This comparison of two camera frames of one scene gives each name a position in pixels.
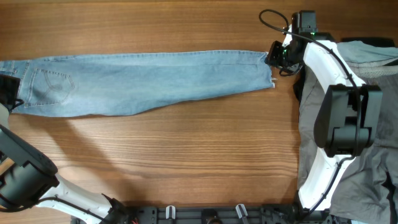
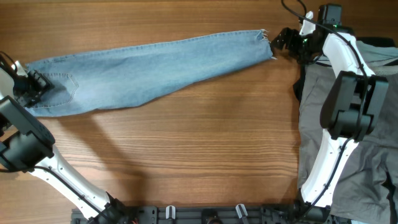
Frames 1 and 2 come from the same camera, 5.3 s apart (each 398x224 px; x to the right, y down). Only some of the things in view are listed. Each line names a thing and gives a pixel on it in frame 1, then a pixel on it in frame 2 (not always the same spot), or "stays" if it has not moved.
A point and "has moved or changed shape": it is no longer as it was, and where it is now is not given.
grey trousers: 368,191 stays
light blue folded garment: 358,51 stays
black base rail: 196,214 stays
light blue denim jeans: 84,85 has moved or changed shape
